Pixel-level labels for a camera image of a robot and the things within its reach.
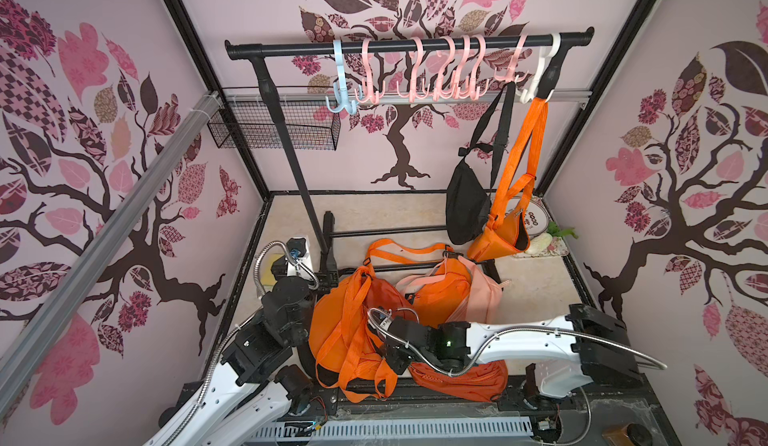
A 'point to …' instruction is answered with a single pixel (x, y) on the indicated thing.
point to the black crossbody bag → (471, 184)
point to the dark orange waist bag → (478, 383)
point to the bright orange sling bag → (507, 230)
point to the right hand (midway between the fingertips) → (378, 347)
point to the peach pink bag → (482, 302)
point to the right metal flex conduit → (477, 347)
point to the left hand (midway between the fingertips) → (314, 257)
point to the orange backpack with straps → (345, 339)
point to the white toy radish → (539, 244)
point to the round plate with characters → (537, 216)
